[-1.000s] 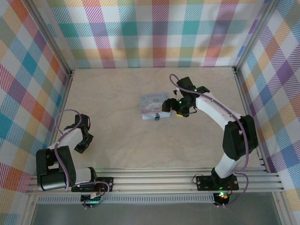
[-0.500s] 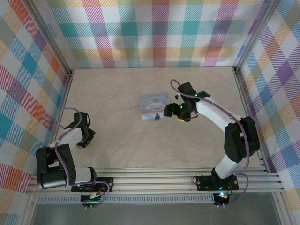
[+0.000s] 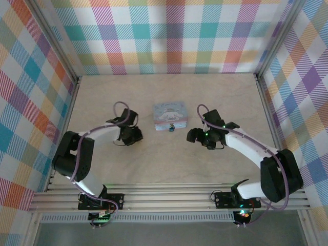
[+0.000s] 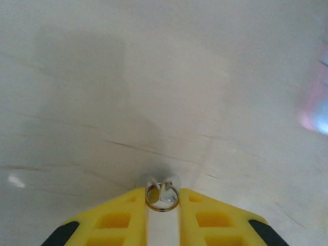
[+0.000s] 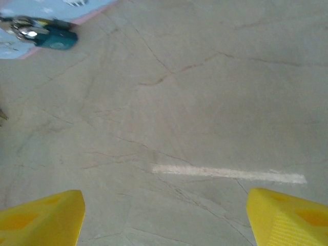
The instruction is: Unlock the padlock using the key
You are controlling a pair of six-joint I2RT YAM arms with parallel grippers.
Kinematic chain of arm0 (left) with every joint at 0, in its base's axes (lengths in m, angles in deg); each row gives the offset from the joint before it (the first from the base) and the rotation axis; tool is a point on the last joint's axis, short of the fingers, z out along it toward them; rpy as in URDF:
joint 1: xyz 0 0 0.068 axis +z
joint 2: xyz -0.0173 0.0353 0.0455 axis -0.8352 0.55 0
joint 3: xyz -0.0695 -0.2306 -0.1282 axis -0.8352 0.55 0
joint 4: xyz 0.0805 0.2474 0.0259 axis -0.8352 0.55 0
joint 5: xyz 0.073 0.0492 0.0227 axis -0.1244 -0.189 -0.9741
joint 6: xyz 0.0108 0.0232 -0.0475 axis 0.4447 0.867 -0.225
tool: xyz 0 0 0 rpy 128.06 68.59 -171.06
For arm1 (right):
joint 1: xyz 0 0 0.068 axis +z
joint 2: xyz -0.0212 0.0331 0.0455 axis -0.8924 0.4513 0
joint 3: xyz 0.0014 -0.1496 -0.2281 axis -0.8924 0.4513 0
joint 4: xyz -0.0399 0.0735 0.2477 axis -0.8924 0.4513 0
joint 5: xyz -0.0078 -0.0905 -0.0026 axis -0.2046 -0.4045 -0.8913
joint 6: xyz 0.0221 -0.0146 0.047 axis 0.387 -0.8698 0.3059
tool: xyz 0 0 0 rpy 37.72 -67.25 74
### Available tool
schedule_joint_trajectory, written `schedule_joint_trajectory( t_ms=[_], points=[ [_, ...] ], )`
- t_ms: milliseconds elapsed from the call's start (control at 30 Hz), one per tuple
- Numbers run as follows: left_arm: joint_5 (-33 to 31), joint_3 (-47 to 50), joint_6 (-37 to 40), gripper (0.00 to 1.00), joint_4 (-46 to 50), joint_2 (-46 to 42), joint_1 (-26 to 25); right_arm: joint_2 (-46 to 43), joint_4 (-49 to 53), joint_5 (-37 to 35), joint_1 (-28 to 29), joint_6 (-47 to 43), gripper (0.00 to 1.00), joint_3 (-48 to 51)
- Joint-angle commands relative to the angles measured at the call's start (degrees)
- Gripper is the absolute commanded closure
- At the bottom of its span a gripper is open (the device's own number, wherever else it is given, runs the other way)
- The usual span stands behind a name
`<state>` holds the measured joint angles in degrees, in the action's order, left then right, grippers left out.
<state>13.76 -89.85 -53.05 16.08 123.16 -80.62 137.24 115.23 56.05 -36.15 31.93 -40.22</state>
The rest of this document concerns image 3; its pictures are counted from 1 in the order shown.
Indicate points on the small dark teal block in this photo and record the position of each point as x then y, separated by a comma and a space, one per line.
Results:
171, 128

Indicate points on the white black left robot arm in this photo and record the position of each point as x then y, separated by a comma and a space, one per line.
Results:
87, 153

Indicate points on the pastel cartoon tin box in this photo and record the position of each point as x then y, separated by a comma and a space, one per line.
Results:
169, 115

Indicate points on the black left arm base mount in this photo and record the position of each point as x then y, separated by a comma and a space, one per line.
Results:
116, 201

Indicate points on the aluminium side rail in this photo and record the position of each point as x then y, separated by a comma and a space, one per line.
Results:
269, 112

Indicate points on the aluminium extrusion base frame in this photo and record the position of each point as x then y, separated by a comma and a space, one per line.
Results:
166, 194

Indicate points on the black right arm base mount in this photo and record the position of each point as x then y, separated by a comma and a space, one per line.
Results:
224, 200

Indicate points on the aluminium corner post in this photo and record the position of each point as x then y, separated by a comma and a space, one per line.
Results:
275, 38
55, 41

